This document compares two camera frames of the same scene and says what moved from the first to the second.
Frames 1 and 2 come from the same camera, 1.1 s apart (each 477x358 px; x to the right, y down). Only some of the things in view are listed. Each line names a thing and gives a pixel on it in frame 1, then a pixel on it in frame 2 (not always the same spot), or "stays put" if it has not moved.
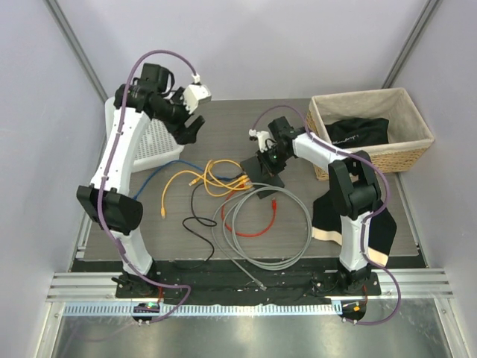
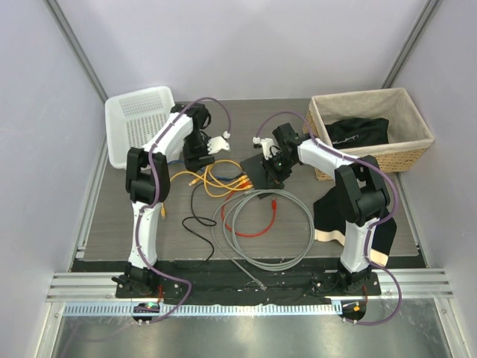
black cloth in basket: (351, 132) stays put
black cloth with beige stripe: (326, 224) stays put
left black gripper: (184, 135) -> (193, 162)
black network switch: (257, 173) stays put
